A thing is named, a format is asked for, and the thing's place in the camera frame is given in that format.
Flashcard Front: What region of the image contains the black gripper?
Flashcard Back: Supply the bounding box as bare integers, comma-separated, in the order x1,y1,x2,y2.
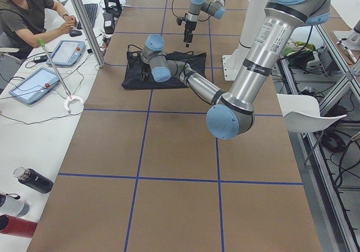
183,21,197,48

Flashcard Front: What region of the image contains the black t-shirt with logo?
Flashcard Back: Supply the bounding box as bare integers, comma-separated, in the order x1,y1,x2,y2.
121,51,208,91

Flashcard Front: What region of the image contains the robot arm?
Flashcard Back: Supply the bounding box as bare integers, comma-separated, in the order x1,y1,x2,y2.
140,0,331,140
177,0,227,47

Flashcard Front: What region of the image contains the black keyboard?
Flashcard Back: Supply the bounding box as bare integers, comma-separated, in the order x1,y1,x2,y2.
84,3,98,28

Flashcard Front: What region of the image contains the black computer mouse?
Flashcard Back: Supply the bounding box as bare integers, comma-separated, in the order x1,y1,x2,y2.
69,29,82,37

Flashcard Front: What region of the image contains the teach pendant tablet far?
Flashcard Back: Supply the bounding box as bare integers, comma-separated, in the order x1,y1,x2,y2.
50,40,86,67

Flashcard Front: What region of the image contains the teach pendant tablet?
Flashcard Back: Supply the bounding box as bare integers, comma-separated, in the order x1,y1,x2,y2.
50,40,86,67
8,67,60,105

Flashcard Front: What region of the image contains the white chair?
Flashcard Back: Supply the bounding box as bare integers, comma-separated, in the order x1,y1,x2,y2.
277,94,347,133

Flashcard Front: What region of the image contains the teach pendant tablet near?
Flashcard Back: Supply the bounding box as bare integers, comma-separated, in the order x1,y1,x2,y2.
8,67,60,105

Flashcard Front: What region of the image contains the seated person in grey shirt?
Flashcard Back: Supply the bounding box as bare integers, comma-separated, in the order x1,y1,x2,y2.
1,0,77,59

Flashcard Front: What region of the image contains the black water bottle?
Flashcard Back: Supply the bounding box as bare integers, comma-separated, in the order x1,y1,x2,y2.
13,166,53,194

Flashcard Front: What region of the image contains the white water bottle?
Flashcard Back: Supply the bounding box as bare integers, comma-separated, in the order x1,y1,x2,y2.
0,193,30,217

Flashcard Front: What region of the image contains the red water bottle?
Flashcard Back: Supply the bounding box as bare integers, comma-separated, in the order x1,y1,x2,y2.
1,214,38,238

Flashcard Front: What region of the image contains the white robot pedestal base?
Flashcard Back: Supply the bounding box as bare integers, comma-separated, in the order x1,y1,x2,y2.
222,0,268,81

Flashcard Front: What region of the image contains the aluminium frame post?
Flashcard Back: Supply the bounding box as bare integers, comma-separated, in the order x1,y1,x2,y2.
71,0,105,68

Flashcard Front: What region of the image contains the metal rod with white ring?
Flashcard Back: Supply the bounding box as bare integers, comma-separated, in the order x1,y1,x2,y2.
38,39,84,114

